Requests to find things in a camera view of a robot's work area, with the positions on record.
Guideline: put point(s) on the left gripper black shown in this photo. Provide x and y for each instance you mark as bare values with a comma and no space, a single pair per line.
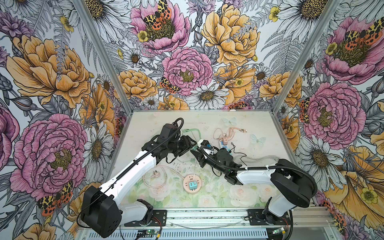
187,145

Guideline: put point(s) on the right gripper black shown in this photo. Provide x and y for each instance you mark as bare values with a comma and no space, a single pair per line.
201,160

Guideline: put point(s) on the teal charger adapter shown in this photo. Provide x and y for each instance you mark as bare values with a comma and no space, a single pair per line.
193,185

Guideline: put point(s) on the white blue power strip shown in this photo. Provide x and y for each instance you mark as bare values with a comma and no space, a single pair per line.
224,145

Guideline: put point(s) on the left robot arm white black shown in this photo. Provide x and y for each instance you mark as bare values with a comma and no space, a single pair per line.
102,209

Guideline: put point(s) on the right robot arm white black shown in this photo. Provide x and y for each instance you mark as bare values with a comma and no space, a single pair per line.
296,187

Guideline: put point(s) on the round pink power socket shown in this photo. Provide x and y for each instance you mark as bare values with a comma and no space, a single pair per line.
190,178

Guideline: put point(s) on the green circuit board left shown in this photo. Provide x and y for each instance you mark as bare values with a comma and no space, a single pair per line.
147,233

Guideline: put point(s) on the green circuit board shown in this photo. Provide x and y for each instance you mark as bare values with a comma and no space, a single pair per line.
279,231
147,233

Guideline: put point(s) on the green circuit board right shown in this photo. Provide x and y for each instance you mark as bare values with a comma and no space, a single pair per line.
279,231

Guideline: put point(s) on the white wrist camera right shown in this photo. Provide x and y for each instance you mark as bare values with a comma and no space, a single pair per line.
207,147

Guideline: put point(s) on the aluminium front rail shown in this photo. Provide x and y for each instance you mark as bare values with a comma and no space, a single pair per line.
204,218

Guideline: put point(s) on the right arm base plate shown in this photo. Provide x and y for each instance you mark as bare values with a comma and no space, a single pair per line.
256,217

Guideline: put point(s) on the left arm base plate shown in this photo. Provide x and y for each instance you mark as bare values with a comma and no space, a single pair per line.
158,218

